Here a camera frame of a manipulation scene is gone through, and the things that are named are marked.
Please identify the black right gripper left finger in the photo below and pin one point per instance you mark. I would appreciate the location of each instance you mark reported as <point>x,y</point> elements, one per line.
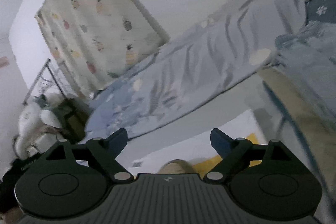
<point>103,154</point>

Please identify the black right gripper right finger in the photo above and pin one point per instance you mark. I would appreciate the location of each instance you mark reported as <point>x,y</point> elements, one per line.
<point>234,154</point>

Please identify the tan suede shoe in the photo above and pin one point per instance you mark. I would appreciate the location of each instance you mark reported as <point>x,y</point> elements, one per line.
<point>176,166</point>

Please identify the white stuffed bags pile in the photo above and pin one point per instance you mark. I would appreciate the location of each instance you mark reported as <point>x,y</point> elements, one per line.
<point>40,125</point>

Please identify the black metal rack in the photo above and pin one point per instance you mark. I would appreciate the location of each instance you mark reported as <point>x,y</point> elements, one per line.
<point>50,84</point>

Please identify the blue grey patterned duvet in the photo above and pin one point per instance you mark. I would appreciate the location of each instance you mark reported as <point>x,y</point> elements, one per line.
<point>184,74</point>

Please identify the pineapple print curtain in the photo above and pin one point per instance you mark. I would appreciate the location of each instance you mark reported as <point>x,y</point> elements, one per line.
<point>94,42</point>

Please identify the dark blue paw pillow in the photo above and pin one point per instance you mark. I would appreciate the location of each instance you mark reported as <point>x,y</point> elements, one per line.
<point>321,10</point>

